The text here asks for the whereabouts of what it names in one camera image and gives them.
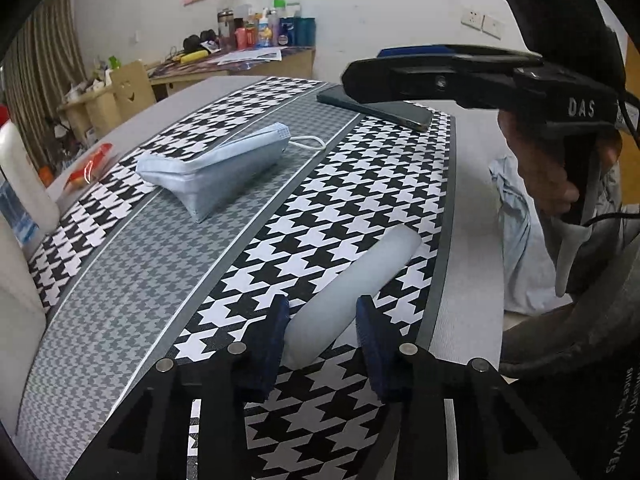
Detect black smartphone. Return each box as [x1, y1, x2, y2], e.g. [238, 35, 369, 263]
[316, 84, 434, 133]

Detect black headphones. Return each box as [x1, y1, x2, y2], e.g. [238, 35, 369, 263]
[182, 31, 221, 55]

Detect houndstooth table mat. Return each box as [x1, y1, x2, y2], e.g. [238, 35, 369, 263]
[15, 76, 458, 480]

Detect person's right hand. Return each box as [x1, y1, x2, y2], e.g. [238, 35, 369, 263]
[497, 109, 582, 217]

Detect row of toiletry bottles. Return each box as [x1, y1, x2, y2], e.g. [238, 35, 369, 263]
[216, 0, 317, 52]

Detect blue face mask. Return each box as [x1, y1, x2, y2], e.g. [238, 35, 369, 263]
[136, 122, 329, 225]

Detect cluttered light wooden desk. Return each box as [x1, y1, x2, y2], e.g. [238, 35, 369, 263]
[149, 45, 317, 104]

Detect brown curtain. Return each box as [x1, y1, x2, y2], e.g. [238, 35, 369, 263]
[0, 0, 87, 171]

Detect white foam cylinder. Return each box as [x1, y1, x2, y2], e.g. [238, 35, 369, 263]
[282, 225, 424, 369]

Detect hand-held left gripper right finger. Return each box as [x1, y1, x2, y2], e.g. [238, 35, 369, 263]
[354, 294, 581, 480]

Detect light blue cloth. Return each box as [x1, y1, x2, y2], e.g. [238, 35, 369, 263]
[489, 155, 574, 317]

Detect orange snack packet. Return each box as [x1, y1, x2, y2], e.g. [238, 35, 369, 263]
[64, 143, 114, 191]

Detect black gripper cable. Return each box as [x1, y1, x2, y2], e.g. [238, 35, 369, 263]
[580, 210, 640, 227]

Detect white foam box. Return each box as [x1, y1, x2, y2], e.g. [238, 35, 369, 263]
[0, 210, 48, 431]

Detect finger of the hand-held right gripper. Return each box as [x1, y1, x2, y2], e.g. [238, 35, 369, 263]
[377, 44, 545, 67]
[341, 55, 521, 110]

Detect white plastic bottle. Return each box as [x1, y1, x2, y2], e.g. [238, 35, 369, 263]
[0, 120, 61, 242]

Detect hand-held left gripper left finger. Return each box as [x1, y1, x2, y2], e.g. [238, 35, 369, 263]
[65, 294, 292, 480]

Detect white papers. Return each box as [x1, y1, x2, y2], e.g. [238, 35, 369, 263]
[205, 46, 287, 67]

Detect wooden smiley face chair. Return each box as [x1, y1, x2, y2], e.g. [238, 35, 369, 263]
[109, 60, 156, 109]

